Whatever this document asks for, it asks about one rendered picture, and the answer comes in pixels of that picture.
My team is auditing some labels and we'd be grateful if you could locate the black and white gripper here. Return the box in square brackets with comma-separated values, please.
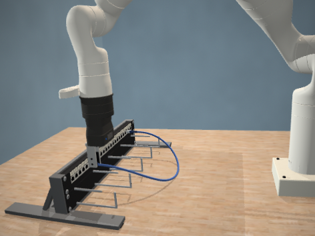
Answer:
[59, 73, 114, 168]

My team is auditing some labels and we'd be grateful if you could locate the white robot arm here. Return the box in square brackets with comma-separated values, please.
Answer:
[66, 0, 315, 175]

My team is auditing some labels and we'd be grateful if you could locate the black patch panel rack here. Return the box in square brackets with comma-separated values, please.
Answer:
[5, 119, 169, 230]

